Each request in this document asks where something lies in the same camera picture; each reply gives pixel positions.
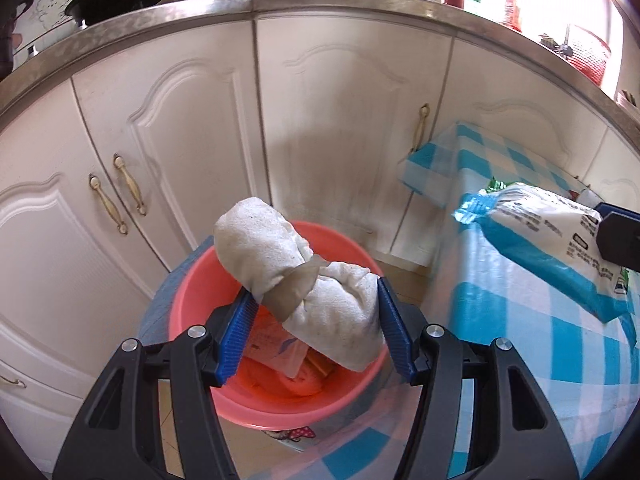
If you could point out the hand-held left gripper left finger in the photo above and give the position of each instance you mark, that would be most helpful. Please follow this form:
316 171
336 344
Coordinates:
235 335

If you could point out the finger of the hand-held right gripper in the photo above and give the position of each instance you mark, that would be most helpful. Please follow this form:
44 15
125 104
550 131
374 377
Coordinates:
620 240

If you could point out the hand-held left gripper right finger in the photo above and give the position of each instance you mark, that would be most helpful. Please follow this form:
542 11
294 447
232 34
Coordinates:
395 330

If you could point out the pink plastic basin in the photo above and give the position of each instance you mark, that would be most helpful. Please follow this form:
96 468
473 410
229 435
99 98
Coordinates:
200 280

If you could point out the white blue plastic packet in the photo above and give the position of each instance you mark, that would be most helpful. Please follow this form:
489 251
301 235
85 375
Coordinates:
540 240

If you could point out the taped white cloth roll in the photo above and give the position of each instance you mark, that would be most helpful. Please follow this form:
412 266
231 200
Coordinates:
260 245

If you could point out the clear printed plastic wrapper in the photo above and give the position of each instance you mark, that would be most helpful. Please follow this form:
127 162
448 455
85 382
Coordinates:
280 347

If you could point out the orange piece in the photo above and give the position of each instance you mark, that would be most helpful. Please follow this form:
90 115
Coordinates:
320 364

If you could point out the blue white checked tablecloth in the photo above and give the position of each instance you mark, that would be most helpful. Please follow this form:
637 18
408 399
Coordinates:
500 350

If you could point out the small green wrapper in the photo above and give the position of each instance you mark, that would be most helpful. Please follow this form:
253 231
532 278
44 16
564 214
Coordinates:
495 182

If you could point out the white cabinet door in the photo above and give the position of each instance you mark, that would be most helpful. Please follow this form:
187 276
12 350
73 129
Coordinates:
190 150
525 85
45 270
30 425
340 160

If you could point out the red mesh basket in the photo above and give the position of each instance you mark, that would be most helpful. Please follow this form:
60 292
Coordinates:
589 52

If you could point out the red label bottle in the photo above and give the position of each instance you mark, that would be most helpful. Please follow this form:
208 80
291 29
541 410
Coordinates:
511 7

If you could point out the steel kitchen countertop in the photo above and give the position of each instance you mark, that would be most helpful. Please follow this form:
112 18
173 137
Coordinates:
320 7

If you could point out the cartoon printed white board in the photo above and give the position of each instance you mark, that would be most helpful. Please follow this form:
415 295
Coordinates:
50 5

